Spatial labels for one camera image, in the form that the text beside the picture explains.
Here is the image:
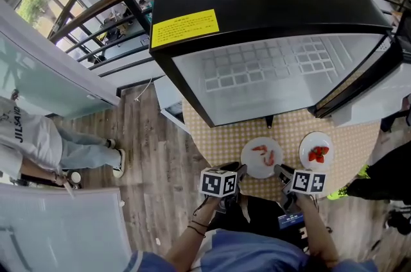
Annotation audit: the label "brown topped black railing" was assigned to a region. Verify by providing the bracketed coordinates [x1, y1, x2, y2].
[48, 0, 411, 72]

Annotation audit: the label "person's blue white shirt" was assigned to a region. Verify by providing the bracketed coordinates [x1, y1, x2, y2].
[128, 228, 380, 272]

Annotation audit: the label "red strawberries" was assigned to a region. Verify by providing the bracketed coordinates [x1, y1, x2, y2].
[308, 146, 330, 163]

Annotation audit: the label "large window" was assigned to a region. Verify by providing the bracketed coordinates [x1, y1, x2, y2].
[14, 0, 94, 53]

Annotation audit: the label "white floor cabinet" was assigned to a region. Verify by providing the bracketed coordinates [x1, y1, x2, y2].
[153, 74, 193, 135]

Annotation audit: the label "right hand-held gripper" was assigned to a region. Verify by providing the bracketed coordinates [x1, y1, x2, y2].
[273, 164, 327, 216]

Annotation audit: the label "striped glass partition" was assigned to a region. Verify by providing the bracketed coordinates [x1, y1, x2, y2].
[0, 183, 132, 272]

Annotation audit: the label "white plate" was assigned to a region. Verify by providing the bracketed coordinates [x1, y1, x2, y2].
[240, 136, 284, 180]
[298, 131, 335, 171]

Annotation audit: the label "white wire fridge shelf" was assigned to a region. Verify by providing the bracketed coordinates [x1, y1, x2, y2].
[204, 36, 338, 92]

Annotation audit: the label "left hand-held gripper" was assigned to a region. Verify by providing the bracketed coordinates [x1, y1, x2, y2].
[199, 161, 249, 213]

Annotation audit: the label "person's black trousers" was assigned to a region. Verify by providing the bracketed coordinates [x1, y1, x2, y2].
[208, 195, 311, 254]

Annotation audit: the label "blue screen device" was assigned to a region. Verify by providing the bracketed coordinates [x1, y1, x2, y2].
[277, 214, 304, 230]

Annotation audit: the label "black string bracelet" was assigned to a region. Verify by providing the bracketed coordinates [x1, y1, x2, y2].
[188, 221, 209, 239]

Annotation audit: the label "person's right forearm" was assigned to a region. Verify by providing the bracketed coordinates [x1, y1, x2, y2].
[295, 193, 341, 268]

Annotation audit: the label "yellow checkered round table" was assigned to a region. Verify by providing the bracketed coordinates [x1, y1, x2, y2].
[181, 97, 381, 203]

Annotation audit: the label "white cable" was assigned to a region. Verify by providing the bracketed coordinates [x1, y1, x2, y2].
[134, 77, 153, 102]

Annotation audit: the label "person's left forearm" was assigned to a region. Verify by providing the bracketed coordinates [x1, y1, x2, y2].
[163, 196, 225, 265]

